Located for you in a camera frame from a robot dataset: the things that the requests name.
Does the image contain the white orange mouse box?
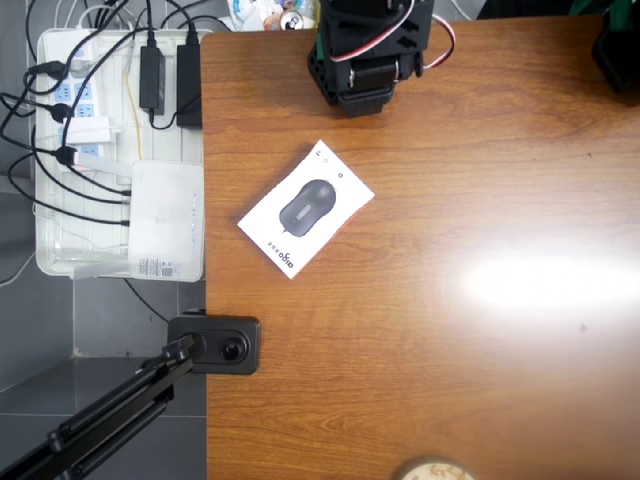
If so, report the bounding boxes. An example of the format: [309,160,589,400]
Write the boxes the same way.
[236,139,376,280]

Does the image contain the black desk clamp base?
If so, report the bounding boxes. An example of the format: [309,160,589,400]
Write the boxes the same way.
[166,313,262,376]

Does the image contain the white router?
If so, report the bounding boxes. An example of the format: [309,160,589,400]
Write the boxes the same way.
[72,152,207,284]

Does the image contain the large black power adapter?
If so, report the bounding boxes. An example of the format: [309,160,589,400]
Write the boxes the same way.
[176,43,203,129]

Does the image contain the small black power adapter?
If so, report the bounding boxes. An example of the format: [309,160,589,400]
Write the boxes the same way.
[138,45,167,116]

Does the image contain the white printed plastic bag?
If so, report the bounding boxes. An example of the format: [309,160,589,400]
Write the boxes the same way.
[227,0,317,32]

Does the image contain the white plug adapter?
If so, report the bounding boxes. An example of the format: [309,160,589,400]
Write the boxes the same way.
[66,116,112,146]

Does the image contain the round wooden coaster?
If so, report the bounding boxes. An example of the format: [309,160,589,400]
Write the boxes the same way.
[397,455,476,480]

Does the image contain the white power strip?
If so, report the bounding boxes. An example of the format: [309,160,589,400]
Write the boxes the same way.
[47,42,109,171]

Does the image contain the black perforated plastic base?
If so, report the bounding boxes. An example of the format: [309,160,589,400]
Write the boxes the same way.
[591,14,640,96]

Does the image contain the dark green clamp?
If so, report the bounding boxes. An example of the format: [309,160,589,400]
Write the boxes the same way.
[569,0,614,16]

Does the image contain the white plastic cable tray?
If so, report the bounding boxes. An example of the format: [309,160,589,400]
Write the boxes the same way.
[33,27,214,277]

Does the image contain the black floor cable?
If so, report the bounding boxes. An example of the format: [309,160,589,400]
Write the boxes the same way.
[123,278,171,324]

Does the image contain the red white servo cable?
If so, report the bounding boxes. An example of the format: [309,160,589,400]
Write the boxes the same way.
[327,0,456,71]

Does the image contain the black router cable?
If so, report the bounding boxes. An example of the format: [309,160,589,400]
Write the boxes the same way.
[7,152,132,206]
[32,124,132,227]
[74,164,132,197]

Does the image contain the thin yellow cable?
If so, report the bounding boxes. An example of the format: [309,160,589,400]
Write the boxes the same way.
[123,64,146,161]

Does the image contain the black adapter input cable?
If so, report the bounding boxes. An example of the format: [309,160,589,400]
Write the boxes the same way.
[144,0,157,49]
[164,0,200,46]

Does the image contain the black plug with cable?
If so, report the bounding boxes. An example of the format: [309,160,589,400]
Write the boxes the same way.
[29,144,77,167]
[22,59,67,101]
[0,92,75,124]

